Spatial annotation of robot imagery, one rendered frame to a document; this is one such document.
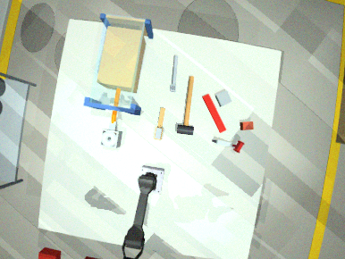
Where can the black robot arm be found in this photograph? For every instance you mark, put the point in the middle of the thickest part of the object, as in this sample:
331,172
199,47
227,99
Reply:
135,235

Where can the clear-panelled rack with blue frame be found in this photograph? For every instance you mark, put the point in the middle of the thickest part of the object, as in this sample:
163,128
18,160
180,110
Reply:
120,61

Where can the mallet with wooden handle and black head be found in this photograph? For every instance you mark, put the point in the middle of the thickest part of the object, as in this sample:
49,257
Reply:
185,128

